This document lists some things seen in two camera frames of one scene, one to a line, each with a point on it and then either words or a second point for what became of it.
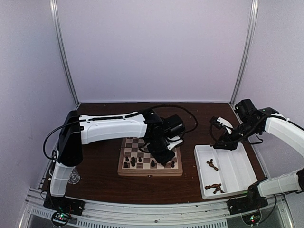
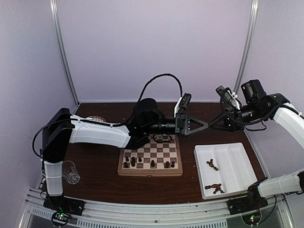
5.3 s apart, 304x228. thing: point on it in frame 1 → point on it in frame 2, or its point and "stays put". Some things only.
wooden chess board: [133, 162] stays put
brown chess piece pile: [218, 186] stays put
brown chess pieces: [211, 164] stays put
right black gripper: [229, 144] → [233, 120]
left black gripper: [163, 160] → [181, 118]
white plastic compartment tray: [222, 172] stays put
